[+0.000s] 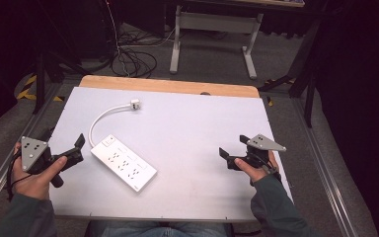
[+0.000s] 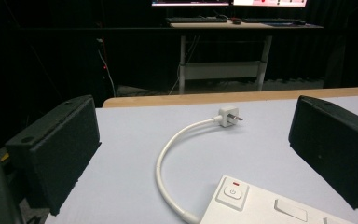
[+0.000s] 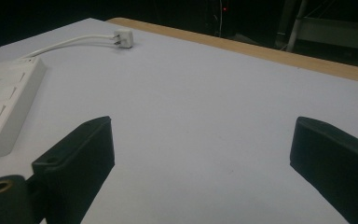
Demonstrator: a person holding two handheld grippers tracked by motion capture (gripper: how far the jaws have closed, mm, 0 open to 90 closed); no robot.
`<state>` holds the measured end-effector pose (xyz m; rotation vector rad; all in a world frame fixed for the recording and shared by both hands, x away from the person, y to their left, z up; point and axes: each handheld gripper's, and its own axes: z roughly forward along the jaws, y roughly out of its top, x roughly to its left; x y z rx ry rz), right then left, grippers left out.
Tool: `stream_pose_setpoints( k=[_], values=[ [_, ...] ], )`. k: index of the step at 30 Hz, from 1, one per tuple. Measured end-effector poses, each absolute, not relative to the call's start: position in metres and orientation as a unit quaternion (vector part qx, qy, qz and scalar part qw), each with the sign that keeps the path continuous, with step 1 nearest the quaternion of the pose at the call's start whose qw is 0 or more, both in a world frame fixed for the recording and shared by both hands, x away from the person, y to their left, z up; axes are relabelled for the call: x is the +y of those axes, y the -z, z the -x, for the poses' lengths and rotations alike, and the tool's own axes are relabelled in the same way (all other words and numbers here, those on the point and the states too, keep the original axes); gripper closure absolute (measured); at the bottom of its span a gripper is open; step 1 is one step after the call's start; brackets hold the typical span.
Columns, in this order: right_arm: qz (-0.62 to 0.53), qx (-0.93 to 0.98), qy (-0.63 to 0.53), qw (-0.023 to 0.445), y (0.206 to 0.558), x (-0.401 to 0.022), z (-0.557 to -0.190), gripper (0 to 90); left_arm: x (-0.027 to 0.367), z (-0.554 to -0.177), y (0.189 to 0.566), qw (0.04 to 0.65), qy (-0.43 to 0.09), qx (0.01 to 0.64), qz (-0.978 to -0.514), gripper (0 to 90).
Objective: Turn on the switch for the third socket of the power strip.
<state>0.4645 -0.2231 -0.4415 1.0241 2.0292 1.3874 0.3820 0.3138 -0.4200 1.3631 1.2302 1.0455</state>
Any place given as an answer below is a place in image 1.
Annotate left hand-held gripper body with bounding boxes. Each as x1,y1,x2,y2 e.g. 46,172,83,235
20,135,85,189

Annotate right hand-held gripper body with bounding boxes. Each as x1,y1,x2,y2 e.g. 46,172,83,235
226,133,287,176

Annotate white power strip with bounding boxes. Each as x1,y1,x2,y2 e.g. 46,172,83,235
90,133,159,194

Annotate white metal table frame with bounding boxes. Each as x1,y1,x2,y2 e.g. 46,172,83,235
169,0,307,81

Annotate yellow black hazard tape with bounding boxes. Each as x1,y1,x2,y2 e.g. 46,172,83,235
15,74,65,103

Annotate metal floor rail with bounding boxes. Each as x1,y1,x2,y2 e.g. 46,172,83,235
290,97,361,237
0,82,63,215

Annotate person's right hand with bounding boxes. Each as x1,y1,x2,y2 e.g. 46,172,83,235
233,149,280,184

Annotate person's left hand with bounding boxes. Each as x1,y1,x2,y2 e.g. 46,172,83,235
11,141,69,201

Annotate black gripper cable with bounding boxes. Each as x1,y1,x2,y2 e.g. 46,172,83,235
5,150,34,202

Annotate white plug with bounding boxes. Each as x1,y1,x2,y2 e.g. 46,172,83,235
129,98,142,112

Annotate black tripod stand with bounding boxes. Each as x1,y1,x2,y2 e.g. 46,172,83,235
29,0,88,116

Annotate white power strip cable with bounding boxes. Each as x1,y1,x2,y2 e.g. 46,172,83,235
88,103,133,149

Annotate black cables bundle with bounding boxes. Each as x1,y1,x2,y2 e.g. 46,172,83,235
110,28,176,79

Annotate red cable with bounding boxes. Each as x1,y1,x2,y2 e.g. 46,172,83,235
105,0,121,53

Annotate person's legs in jeans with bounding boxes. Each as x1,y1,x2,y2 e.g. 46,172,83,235
88,219,233,237

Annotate black metal stand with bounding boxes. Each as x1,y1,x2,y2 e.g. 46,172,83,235
257,13,325,129

